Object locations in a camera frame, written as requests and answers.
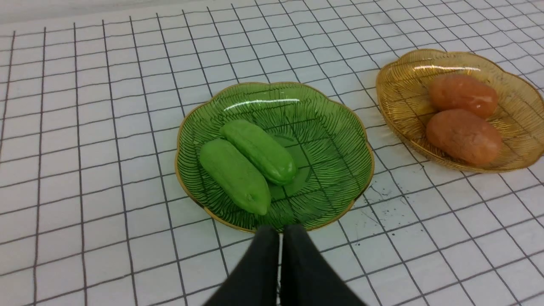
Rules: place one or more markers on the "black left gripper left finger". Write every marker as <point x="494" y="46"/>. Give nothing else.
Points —
<point x="253" y="282"/>

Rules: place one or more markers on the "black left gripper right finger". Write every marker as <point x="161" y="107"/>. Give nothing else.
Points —
<point x="306" y="279"/>

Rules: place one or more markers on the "green gourd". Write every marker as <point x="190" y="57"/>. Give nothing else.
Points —
<point x="236" y="175"/>
<point x="271" y="158"/>

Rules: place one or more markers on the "brown potato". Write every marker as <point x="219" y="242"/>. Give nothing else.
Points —
<point x="463" y="135"/>
<point x="463" y="92"/>

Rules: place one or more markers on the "green glass plate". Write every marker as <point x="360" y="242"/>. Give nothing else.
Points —
<point x="327" y="140"/>

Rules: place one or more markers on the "checkered white tablecloth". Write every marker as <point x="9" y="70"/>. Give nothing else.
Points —
<point x="92" y="213"/>

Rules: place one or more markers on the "amber glass plate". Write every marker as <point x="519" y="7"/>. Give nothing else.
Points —
<point x="403" y="97"/>

